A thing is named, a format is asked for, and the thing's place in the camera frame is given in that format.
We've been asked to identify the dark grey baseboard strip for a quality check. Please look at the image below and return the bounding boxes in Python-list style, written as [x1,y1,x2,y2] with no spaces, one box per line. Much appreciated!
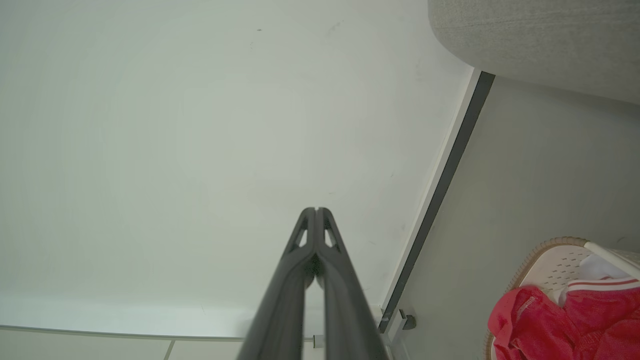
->
[378,71,496,335]

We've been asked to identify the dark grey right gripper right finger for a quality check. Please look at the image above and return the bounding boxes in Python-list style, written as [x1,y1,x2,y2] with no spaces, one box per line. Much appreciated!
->
[316,207,390,360]

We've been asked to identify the grey fabric sofa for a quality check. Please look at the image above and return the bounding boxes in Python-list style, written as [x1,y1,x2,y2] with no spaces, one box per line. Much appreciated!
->
[428,0,640,105]

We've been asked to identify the white cloth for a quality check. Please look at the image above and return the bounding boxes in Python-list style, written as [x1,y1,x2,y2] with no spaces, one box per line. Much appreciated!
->
[580,254,632,281]

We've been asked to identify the white perforated laundry basket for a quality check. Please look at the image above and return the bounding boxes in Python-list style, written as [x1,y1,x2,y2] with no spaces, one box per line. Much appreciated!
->
[483,237,640,360]

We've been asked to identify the red garment with white stripes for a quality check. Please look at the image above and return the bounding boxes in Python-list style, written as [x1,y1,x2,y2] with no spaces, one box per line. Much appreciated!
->
[488,277,640,360]

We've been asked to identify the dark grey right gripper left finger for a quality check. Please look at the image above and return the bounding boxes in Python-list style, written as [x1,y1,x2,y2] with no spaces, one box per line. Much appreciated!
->
[236,207,317,360]

